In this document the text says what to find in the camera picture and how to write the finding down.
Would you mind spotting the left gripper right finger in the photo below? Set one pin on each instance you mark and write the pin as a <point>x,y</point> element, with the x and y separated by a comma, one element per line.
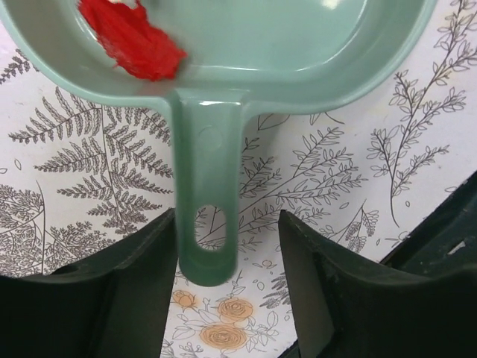
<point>420,301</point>

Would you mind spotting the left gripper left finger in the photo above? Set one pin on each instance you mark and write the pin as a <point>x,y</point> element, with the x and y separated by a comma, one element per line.
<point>113,303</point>

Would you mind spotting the green dustpan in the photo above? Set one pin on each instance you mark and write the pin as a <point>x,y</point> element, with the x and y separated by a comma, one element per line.
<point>245,58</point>

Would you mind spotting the red paper scrap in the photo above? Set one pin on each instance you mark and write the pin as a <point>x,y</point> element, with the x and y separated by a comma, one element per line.
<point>126,35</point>

